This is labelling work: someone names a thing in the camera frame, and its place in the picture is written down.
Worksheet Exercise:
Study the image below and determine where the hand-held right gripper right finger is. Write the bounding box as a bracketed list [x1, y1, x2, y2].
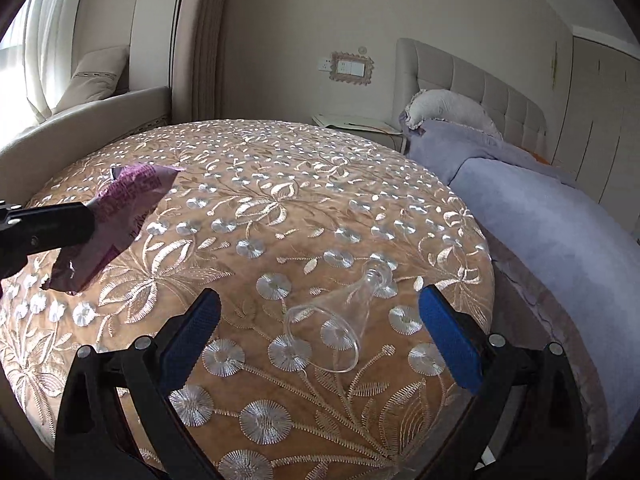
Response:
[419, 285, 588, 480]

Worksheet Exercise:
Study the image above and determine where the beige tufted headboard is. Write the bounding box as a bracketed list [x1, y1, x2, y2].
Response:
[395, 37, 547, 166]

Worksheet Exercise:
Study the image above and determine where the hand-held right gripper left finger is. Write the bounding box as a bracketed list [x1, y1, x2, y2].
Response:
[54, 289, 222, 480]

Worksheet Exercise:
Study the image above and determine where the bed with lavender bedspread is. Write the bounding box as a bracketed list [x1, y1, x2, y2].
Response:
[400, 120, 640, 478]

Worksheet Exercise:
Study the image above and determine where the beige cushion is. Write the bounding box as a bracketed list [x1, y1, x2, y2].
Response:
[52, 46, 131, 113]

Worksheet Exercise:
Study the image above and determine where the framed wall switch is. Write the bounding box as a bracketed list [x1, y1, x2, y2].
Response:
[330, 51, 375, 85]

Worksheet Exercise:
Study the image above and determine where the white sheer curtain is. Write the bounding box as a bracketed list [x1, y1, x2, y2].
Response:
[20, 0, 96, 126]

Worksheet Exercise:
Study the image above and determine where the beige wardrobe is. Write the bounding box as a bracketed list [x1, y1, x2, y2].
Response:
[552, 25, 640, 241]

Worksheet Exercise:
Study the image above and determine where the beige drape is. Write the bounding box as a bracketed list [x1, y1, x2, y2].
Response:
[172, 0, 231, 123]

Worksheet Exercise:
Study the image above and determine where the beige sofa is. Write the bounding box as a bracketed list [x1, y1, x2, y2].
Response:
[0, 85, 173, 196]

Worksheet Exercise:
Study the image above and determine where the white ruffled pillow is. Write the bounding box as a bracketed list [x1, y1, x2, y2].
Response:
[402, 89, 503, 141]

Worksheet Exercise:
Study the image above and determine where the white nightstand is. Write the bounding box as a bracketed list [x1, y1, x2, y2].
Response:
[312, 112, 406, 153]

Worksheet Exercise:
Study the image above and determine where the clear glass cup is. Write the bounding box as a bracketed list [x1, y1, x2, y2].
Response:
[284, 260, 393, 373]

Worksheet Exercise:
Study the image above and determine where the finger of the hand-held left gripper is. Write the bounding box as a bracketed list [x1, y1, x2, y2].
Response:
[0, 201, 98, 278]

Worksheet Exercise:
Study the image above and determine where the purple snack packet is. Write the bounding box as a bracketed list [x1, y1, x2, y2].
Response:
[42, 162, 188, 295]

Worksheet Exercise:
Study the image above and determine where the lace covered furniture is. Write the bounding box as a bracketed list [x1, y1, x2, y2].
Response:
[0, 119, 497, 480]

